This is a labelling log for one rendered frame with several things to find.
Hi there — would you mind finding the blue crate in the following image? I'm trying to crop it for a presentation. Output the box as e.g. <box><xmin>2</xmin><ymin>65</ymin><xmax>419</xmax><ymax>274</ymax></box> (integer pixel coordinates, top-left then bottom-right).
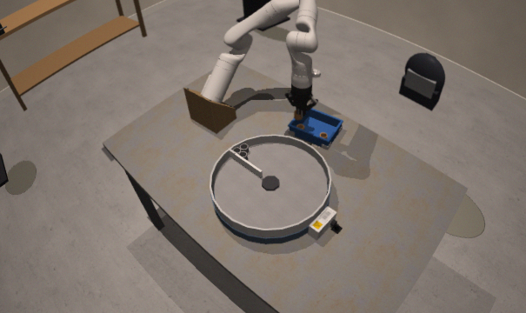
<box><xmin>289</xmin><ymin>108</ymin><xmax>343</xmax><ymax>150</ymax></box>

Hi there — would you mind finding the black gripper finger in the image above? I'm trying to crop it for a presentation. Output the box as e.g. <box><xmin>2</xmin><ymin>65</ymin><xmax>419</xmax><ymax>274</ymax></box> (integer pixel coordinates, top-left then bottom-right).
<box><xmin>285</xmin><ymin>90</ymin><xmax>301</xmax><ymax>115</ymax></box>
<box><xmin>301</xmin><ymin>96</ymin><xmax>318</xmax><ymax>117</ymax></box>

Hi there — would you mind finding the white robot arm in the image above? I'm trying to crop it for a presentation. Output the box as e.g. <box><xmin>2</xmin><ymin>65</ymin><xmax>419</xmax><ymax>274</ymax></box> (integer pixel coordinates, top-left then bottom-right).
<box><xmin>201</xmin><ymin>0</ymin><xmax>321</xmax><ymax>103</ymax></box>

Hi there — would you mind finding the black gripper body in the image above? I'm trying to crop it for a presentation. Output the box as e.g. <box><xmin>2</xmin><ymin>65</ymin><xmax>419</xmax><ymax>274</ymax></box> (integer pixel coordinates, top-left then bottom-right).
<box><xmin>290</xmin><ymin>85</ymin><xmax>313</xmax><ymax>103</ymax></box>

